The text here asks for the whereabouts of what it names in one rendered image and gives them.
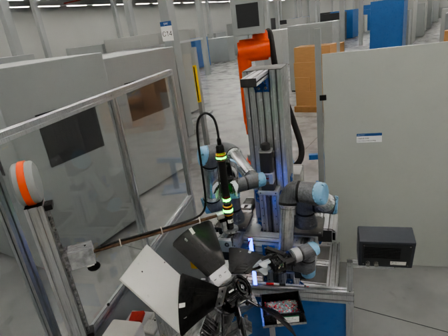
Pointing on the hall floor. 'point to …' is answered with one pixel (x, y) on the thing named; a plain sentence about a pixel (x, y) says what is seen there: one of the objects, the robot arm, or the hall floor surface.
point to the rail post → (349, 320)
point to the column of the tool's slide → (55, 268)
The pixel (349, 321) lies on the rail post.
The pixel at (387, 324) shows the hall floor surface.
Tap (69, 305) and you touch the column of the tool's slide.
